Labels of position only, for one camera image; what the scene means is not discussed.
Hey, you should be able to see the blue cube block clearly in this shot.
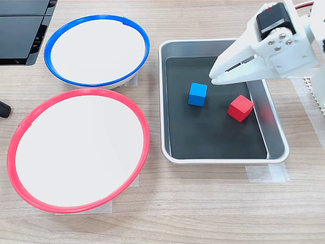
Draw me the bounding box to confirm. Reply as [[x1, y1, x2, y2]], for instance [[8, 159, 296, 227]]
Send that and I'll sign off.
[[187, 82, 208, 107]]

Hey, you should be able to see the silver metal tray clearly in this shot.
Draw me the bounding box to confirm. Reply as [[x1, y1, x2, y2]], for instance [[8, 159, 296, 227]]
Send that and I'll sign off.
[[158, 38, 290, 165]]

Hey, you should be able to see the black tray liner mat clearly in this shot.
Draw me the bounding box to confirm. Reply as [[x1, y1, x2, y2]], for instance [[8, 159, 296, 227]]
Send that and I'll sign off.
[[165, 56, 269, 160]]

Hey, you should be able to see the white mesh mat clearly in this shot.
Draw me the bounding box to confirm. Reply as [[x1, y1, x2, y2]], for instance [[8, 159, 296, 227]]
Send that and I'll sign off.
[[303, 76, 325, 115]]

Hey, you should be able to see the red cube block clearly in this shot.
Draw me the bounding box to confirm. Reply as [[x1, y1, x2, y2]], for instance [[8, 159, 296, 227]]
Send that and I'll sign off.
[[227, 95, 255, 123]]

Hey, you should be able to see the clear tape strip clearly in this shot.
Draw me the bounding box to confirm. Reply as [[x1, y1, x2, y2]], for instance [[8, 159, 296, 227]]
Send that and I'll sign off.
[[55, 198, 113, 216], [245, 164, 290, 182], [123, 72, 139, 87]]

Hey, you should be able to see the blue-rimmed white dish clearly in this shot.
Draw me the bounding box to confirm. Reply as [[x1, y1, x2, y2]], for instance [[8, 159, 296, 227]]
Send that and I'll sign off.
[[44, 14, 150, 89]]

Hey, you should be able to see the red-rimmed white dish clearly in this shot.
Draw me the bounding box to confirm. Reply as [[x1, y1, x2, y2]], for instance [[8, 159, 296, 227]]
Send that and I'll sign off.
[[7, 88, 150, 214]]

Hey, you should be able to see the black electronic device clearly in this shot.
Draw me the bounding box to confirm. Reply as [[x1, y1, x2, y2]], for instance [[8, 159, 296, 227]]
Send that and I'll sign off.
[[0, 0, 58, 66]]

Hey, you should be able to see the black rounded stand foot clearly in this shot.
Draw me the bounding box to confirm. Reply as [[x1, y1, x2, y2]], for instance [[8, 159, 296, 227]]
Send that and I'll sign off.
[[0, 100, 12, 119]]

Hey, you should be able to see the red cable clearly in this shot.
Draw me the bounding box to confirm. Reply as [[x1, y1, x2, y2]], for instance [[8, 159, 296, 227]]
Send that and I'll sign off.
[[294, 1, 315, 10]]

